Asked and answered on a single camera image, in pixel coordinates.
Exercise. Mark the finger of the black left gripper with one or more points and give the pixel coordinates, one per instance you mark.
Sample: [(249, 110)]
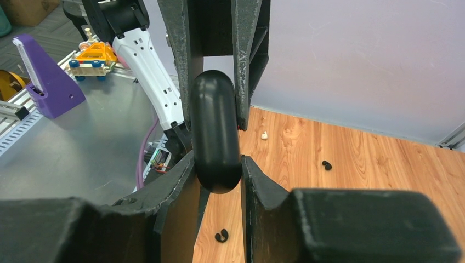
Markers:
[(250, 37), (180, 21)]

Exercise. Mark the black earbud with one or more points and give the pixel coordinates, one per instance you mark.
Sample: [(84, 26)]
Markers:
[(327, 165), (222, 236)]

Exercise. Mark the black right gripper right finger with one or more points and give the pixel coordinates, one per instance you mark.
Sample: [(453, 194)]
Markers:
[(340, 225)]

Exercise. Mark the purple plastic stand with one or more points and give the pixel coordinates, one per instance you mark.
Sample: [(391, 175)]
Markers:
[(51, 89)]

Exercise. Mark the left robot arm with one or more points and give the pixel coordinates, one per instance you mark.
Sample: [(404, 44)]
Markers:
[(220, 49)]

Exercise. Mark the cardboard box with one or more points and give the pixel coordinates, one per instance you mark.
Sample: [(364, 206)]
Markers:
[(28, 12)]

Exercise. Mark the orange toy vehicle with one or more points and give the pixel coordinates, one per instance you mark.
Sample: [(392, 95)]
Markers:
[(94, 59)]

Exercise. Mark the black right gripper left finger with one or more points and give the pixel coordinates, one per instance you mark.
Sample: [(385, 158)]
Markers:
[(155, 224)]

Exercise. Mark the black earbuds charging case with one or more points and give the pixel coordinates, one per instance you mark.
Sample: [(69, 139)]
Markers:
[(214, 131)]

